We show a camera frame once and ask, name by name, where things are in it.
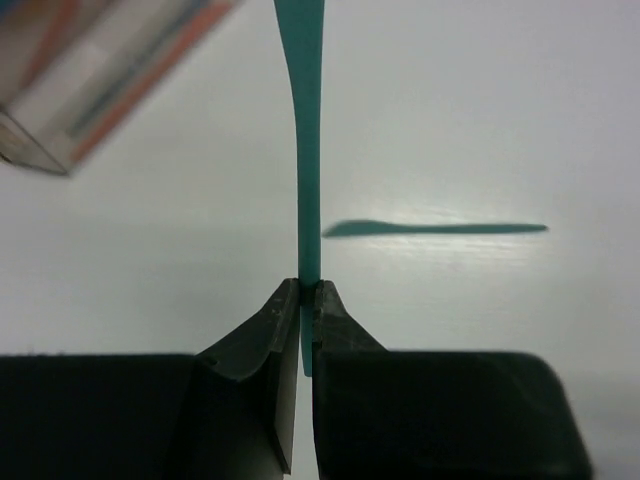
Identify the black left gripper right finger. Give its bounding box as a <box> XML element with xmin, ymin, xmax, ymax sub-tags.
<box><xmin>312</xmin><ymin>281</ymin><xmax>594</xmax><ymax>479</ymax></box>

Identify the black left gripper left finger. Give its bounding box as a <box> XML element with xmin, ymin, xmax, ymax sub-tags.
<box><xmin>1</xmin><ymin>279</ymin><xmax>300</xmax><ymax>479</ymax></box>

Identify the clear three-compartment organizer tray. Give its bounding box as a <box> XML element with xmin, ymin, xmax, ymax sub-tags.
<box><xmin>1</xmin><ymin>0</ymin><xmax>238</xmax><ymax>175</ymax></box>

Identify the teal plastic knife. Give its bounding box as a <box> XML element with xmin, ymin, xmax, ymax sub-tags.
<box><xmin>274</xmin><ymin>0</ymin><xmax>325</xmax><ymax>377</ymax></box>
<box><xmin>322</xmin><ymin>219</ymin><xmax>548</xmax><ymax>238</ymax></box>

